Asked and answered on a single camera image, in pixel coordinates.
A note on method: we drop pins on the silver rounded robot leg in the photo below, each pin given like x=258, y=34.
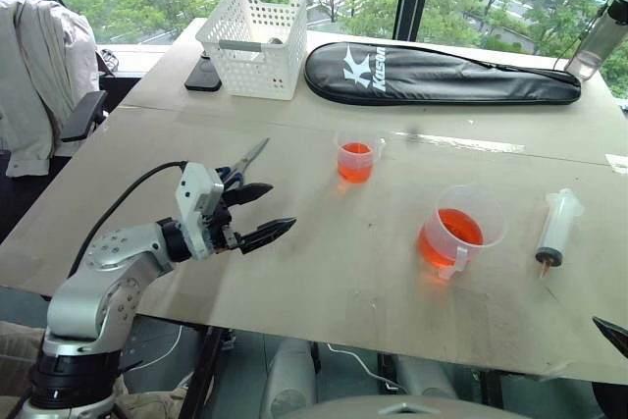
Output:
x=289, y=380
x=424, y=380

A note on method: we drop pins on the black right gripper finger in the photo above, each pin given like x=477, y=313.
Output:
x=613, y=333

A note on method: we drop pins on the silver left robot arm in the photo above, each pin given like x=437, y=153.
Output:
x=98, y=291

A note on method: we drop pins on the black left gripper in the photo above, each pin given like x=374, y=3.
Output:
x=225, y=228

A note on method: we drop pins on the white perforated plastic basket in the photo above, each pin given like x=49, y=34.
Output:
x=255, y=66

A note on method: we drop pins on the grey rounded robot torso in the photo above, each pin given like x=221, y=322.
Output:
x=407, y=410

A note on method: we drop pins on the tan fabric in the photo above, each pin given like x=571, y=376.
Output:
x=17, y=355

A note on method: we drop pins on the black table leg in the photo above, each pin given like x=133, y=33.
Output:
x=203, y=375

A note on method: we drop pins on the black Kason racket bag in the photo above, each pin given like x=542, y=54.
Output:
x=432, y=76

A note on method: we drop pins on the small clear cup orange liquid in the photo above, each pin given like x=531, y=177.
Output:
x=355, y=161

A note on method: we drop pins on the black chair armrest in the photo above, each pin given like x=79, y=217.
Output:
x=83, y=115

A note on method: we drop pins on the clear water bottle black lid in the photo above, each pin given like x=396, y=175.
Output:
x=591, y=43

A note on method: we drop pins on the clear plastic syringe orange tip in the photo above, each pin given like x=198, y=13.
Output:
x=557, y=225

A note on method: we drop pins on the measuring jug orange liquid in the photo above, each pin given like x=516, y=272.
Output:
x=454, y=237

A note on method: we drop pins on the grey object inside basket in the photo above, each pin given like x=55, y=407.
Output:
x=275, y=40

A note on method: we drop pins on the black flat phone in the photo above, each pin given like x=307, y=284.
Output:
x=201, y=76

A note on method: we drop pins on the beige jacket on chair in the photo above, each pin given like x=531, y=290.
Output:
x=39, y=75

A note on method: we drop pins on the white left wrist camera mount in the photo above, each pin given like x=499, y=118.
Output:
x=193, y=203

